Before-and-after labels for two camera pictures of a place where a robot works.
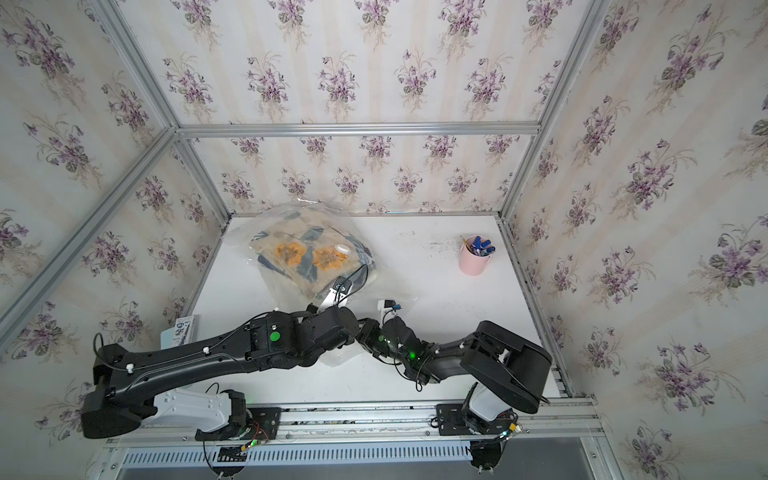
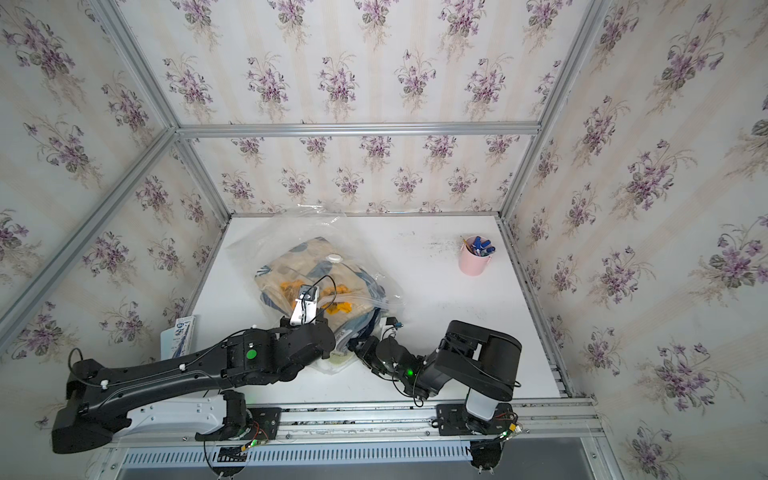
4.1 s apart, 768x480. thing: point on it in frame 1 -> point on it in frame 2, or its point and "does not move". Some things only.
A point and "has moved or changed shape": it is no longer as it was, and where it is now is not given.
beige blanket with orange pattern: [311, 252] has moved or changed shape
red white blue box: [183, 332] does not move
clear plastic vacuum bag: [307, 254] does not move
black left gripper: [345, 343] -> [289, 329]
